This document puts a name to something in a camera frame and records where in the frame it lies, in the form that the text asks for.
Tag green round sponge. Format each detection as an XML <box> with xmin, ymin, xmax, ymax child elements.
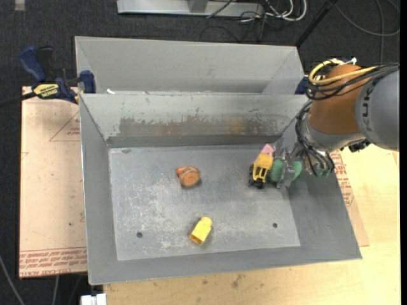
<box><xmin>268</xmin><ymin>157</ymin><xmax>302</xmax><ymax>184</ymax></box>

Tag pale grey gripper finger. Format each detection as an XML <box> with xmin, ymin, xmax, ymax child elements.
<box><xmin>276</xmin><ymin>163</ymin><xmax>297</xmax><ymax>189</ymax></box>
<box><xmin>274</xmin><ymin>139</ymin><xmax>290</xmax><ymax>165</ymax></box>

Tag brown cardboard board, red print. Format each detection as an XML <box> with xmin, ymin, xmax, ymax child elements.
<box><xmin>18</xmin><ymin>86</ymin><xmax>371</xmax><ymax>279</ymax></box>

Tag grey metal bin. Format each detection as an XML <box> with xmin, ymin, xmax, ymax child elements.
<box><xmin>74</xmin><ymin>36</ymin><xmax>363</xmax><ymax>286</ymax></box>

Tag orange round toy food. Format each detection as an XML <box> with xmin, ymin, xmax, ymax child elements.
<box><xmin>176</xmin><ymin>166</ymin><xmax>202</xmax><ymax>189</ymax></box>

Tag yellow toy digger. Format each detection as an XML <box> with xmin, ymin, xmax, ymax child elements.
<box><xmin>248</xmin><ymin>153</ymin><xmax>275</xmax><ymax>190</ymax></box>

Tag yellow plastic block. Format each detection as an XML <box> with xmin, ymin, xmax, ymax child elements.
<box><xmin>189</xmin><ymin>216</ymin><xmax>214</xmax><ymax>247</ymax></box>

